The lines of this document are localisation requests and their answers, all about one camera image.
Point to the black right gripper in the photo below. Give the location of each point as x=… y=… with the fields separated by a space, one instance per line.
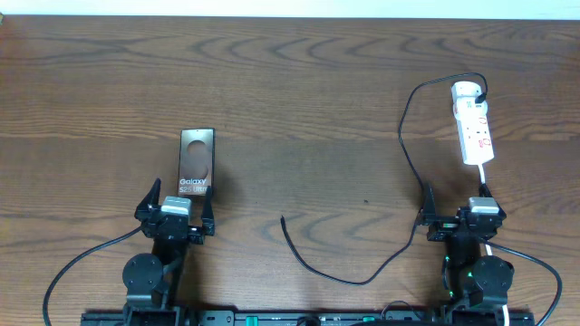
x=429 y=217

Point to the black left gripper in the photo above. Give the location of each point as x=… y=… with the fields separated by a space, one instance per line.
x=169 y=227

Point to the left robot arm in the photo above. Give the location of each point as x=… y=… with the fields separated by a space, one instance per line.
x=152 y=279

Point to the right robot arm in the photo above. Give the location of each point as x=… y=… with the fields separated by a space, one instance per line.
x=478 y=283

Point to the white power strip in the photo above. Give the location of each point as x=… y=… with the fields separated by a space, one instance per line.
x=470 y=113

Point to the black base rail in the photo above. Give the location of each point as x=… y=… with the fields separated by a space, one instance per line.
x=229 y=318

